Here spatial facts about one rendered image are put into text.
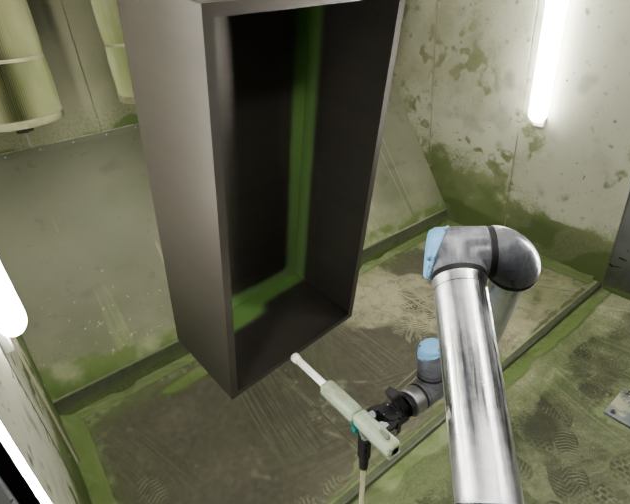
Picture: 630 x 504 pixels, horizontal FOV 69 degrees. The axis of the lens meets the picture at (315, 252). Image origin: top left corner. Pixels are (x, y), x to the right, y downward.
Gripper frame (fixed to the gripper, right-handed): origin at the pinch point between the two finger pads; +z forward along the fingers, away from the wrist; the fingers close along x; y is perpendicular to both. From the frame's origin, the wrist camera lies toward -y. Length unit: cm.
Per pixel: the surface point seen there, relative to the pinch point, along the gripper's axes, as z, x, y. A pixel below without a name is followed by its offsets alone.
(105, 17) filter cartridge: 7, 154, -104
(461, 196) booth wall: -199, 108, 7
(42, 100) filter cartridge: 38, 147, -76
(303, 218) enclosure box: -33, 72, -33
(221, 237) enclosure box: 25, 29, -59
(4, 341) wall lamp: 74, 60, -31
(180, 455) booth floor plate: 34, 66, 52
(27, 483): 75, -6, -49
